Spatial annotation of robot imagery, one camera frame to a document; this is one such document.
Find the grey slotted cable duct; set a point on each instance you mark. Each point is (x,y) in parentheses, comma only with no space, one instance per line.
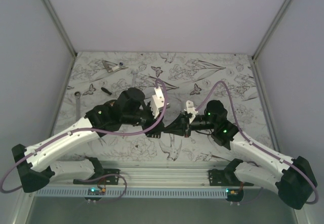
(114,192)

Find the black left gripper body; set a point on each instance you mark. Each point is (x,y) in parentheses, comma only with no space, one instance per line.
(146,118)

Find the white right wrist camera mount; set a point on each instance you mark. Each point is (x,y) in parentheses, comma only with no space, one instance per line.
(190,108)

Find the left controller board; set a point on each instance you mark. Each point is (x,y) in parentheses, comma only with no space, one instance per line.
(94,194)

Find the small metal bracket tool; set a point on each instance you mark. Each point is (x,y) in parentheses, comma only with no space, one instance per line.
(106,66)

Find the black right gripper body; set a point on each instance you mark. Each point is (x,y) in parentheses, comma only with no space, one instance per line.
(185,125)

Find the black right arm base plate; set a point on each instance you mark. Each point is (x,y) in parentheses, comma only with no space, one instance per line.
(223,178)

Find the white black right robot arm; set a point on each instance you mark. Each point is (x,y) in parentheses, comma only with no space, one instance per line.
(291,178)

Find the chrome ratchet wrench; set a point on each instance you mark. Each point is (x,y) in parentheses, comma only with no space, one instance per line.
(77,96)

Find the controller board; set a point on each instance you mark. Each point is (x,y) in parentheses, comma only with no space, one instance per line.
(234,195)
(94,194)

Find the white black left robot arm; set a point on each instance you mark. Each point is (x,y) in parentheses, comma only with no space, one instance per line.
(38,164)

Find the aluminium frame rail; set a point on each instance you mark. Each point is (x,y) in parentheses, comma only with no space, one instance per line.
(167,174)

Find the black fuse box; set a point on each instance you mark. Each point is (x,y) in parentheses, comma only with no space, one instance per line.
(153,135)

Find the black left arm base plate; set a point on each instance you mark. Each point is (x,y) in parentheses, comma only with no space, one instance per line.
(108,177)

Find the right controller board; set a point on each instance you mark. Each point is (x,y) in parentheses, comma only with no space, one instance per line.
(234,195)

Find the black handled screwdriver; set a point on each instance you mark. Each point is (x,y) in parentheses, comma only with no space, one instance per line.
(106,91)

